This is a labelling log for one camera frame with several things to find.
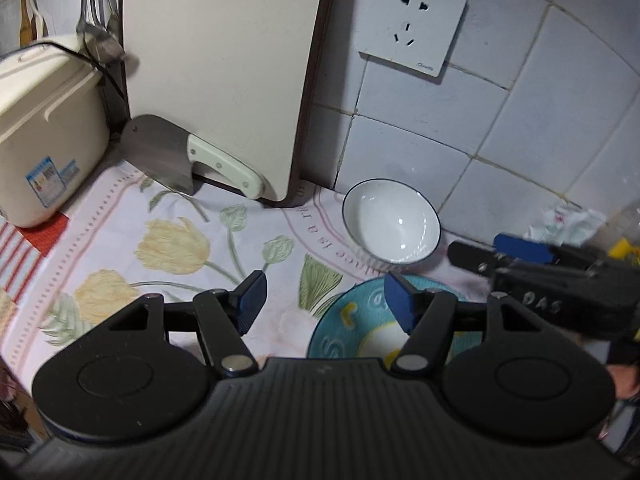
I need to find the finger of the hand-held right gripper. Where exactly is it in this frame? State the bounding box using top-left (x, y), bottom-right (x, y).
top-left (493, 233), bottom-right (613, 273)
top-left (447, 241), bottom-right (503, 281)

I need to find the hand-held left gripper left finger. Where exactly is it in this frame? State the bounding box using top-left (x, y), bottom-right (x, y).
top-left (107, 270), bottom-right (268, 379)

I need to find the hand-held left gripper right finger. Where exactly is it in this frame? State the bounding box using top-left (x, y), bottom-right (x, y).
top-left (384, 272), bottom-right (544, 375)

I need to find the blue egg print plate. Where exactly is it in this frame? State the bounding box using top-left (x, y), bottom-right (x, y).
top-left (306, 274), bottom-right (472, 361)

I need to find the white bowl black rim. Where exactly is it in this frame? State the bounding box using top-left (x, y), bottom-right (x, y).
top-left (341, 178), bottom-right (442, 266)

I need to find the person's right hand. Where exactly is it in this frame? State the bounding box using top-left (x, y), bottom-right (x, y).
top-left (606, 364), bottom-right (640, 402)

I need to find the white plastic bag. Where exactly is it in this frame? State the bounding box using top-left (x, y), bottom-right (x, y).
top-left (522, 204), bottom-right (607, 247)

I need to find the yellow label bottle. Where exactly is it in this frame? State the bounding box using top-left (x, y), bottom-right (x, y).
top-left (607, 200), bottom-right (640, 267)

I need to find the floral tablecloth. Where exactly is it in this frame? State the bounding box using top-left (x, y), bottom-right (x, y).
top-left (0, 162), bottom-right (496, 376)

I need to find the red striped cloth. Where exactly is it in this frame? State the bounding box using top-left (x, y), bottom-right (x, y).
top-left (0, 212), bottom-right (69, 311)

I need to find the beige cutting board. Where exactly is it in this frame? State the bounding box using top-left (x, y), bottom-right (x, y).
top-left (122, 0), bottom-right (342, 209)

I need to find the cream rice cooker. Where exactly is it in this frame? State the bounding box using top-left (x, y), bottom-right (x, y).
top-left (0, 35), bottom-right (113, 229)

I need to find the hanging metal spoon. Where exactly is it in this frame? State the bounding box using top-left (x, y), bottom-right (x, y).
top-left (76, 0), bottom-right (127, 65)

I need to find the hanging wooden spatula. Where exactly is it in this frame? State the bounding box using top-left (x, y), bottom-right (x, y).
top-left (18, 0), bottom-right (37, 45)

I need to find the cleaver with pale handle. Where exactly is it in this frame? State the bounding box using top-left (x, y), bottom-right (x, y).
top-left (120, 114), bottom-right (265, 200)

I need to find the white wall socket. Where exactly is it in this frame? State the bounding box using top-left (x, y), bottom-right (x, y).
top-left (356, 0), bottom-right (471, 79)

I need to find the black power cable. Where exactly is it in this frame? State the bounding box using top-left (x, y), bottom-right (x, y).
top-left (0, 42), bottom-right (128, 103)

